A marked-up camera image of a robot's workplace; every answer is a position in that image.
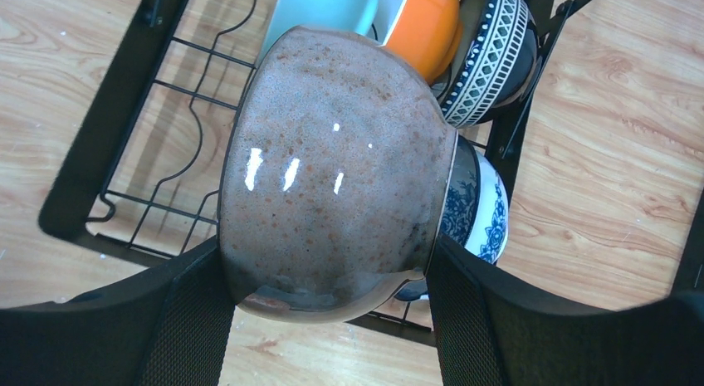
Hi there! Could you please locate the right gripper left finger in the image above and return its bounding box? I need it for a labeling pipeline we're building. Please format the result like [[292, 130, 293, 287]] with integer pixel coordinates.
[[1, 239, 235, 385]]

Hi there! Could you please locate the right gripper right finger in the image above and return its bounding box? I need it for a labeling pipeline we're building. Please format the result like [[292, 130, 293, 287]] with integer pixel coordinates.
[[427, 236, 703, 385]]

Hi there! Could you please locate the blue floral bowl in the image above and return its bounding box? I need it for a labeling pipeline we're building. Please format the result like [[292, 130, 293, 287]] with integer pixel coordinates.
[[393, 135, 511, 303]]

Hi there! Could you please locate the black wire dish rack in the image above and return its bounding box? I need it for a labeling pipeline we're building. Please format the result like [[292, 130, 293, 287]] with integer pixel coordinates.
[[37, 0, 612, 349]]

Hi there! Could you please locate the brown cream glazed bowl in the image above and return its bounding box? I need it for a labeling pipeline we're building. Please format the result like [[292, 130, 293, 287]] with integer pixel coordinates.
[[218, 27, 458, 323]]

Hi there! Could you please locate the black cream patterned bowl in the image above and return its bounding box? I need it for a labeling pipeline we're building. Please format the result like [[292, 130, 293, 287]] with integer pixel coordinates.
[[438, 0, 540, 128]]

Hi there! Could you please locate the white orange bowl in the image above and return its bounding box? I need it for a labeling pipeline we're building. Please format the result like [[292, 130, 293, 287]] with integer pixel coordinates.
[[373, 0, 462, 83]]

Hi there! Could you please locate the pale green bowl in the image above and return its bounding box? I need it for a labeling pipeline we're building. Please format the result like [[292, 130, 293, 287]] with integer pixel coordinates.
[[257, 0, 379, 63]]

